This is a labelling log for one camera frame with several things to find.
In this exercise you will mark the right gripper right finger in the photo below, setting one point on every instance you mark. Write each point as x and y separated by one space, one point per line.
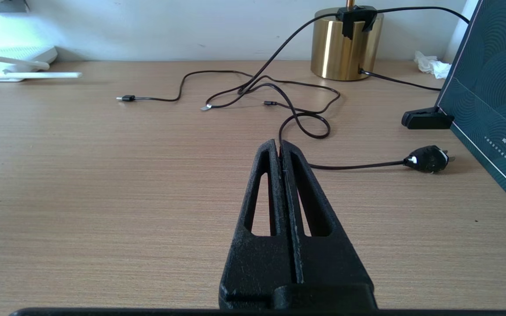
332 263

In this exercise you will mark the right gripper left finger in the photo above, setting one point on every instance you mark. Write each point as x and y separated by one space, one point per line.
240 267

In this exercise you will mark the white router with antennas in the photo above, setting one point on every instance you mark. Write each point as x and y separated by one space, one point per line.
24 55

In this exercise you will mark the brass desk lamp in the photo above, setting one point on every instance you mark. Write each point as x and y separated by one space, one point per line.
336 52

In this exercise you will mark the crumpled white tissue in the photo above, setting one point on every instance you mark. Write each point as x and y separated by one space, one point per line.
432 65

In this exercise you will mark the grey wall socket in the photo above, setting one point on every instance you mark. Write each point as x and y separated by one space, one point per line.
11 5

